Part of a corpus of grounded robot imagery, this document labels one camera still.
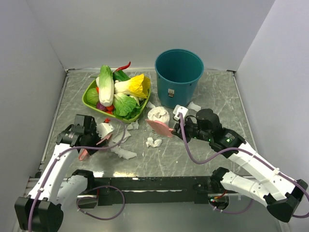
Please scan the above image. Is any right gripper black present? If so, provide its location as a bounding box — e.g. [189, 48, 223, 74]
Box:
[171, 116, 212, 143]

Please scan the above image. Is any pink hand brush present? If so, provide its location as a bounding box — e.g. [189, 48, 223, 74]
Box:
[145, 119, 173, 137]

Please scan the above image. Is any pink dustpan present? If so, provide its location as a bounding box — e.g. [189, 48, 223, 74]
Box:
[78, 133, 112, 161]

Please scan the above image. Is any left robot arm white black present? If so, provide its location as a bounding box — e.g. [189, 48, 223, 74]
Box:
[14, 114, 101, 232]

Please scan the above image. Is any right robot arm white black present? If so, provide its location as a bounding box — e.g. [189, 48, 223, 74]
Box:
[172, 105, 309, 223]

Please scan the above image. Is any white tissue roll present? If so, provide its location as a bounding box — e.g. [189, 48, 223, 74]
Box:
[148, 106, 170, 126]

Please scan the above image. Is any paper scrap near bucket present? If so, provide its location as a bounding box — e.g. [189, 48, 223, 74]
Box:
[187, 102, 201, 112]

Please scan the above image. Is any paper scrap centre upper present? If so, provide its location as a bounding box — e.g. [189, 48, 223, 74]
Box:
[112, 130, 131, 143]

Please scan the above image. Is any paper scrap right side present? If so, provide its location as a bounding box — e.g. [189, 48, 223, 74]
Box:
[146, 137, 162, 148]

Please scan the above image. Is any purple onion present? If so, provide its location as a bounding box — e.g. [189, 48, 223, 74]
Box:
[96, 102, 107, 112]

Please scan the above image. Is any red tomato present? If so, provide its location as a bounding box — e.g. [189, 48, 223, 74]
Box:
[106, 105, 114, 115]

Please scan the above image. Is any paper scrap centre lower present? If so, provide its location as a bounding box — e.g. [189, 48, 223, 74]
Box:
[111, 146, 137, 160]

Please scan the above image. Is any paper scrap behind roll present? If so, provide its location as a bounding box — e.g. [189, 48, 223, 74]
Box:
[146, 101, 156, 109]

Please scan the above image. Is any round green cabbage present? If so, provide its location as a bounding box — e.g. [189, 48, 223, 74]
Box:
[86, 88, 99, 106]

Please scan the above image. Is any green leafy bok choy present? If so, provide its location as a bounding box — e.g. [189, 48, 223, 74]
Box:
[113, 93, 141, 120]

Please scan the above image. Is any green vegetable basket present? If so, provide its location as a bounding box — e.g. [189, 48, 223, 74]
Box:
[82, 80, 151, 123]

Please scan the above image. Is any green white napa cabbage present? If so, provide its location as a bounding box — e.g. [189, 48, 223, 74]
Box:
[96, 65, 114, 107]

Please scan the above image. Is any yellow white cabbage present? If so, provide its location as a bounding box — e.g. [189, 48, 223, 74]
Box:
[114, 73, 151, 99]

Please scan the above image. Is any teal plastic bucket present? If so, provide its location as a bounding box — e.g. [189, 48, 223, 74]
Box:
[154, 49, 204, 108]

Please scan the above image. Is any dark green pepper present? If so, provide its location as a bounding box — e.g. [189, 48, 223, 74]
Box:
[113, 70, 130, 82]

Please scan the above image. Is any red chili pepper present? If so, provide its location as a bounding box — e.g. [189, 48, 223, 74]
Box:
[114, 62, 131, 72]

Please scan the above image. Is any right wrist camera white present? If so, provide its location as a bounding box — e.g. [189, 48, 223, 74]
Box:
[173, 104, 188, 121]

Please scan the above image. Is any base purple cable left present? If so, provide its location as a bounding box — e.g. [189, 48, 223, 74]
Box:
[76, 185, 126, 221]

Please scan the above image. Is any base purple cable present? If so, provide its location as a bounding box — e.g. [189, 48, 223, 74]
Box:
[209, 197, 254, 215]
[76, 185, 126, 221]

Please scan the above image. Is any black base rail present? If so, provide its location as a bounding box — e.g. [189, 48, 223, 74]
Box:
[80, 176, 233, 206]

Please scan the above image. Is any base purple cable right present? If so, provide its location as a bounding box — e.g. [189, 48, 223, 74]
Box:
[209, 197, 254, 215]

